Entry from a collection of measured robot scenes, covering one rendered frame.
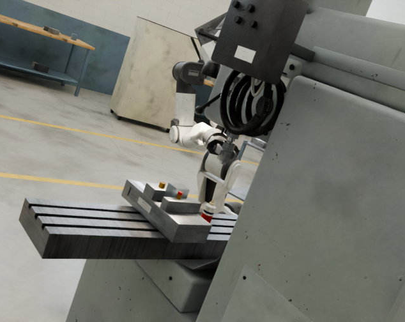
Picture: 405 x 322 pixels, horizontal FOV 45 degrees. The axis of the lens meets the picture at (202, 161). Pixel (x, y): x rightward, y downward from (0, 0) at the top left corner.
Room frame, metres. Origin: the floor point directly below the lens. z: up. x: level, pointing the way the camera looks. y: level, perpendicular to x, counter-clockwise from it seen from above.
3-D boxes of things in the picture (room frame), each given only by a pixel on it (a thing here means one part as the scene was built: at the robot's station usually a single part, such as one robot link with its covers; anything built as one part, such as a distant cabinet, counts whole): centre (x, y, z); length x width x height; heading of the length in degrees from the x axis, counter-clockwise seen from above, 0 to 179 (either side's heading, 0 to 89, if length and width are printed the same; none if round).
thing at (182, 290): (1.74, -0.07, 0.79); 0.50 x 0.35 x 0.12; 41
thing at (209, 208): (1.75, -0.09, 0.98); 0.04 x 0.04 x 0.11
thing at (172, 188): (1.65, 0.05, 1.04); 0.06 x 0.05 x 0.06; 133
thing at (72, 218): (1.75, -0.07, 0.89); 1.24 x 0.23 x 0.08; 131
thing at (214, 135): (1.83, -0.04, 1.22); 0.13 x 0.12 x 0.10; 110
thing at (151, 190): (1.69, 0.08, 1.02); 0.15 x 0.06 x 0.04; 133
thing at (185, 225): (1.67, 0.07, 0.98); 0.35 x 0.15 x 0.11; 43
